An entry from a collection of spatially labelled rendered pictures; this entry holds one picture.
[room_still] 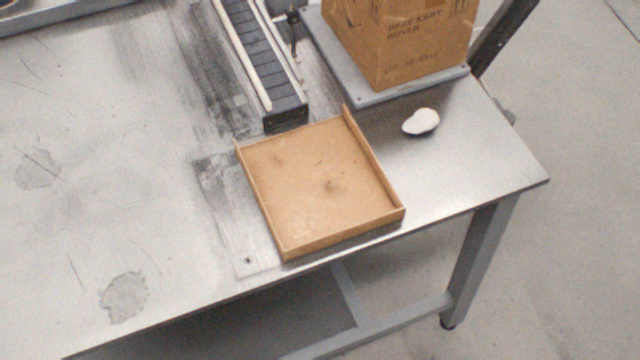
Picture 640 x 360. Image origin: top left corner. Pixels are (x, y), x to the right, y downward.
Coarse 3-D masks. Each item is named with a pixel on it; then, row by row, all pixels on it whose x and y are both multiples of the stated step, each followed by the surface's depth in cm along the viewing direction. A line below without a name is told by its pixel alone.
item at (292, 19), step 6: (288, 12) 148; (294, 12) 148; (276, 18) 148; (282, 18) 149; (288, 18) 148; (294, 18) 149; (288, 24) 150; (294, 24) 151; (294, 30) 153; (294, 36) 154; (294, 42) 156; (294, 48) 157; (294, 54) 159
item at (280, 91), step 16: (224, 0) 164; (240, 0) 164; (240, 16) 161; (240, 32) 158; (256, 32) 158; (256, 48) 154; (272, 48) 154; (256, 64) 151; (272, 64) 151; (272, 80) 148; (288, 80) 148; (272, 96) 145; (288, 96) 146; (272, 112) 143
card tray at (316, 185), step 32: (320, 128) 146; (352, 128) 145; (256, 160) 141; (288, 160) 141; (320, 160) 141; (352, 160) 141; (256, 192) 132; (288, 192) 136; (320, 192) 136; (352, 192) 136; (384, 192) 136; (288, 224) 132; (320, 224) 132; (352, 224) 132; (384, 224) 132; (288, 256) 126
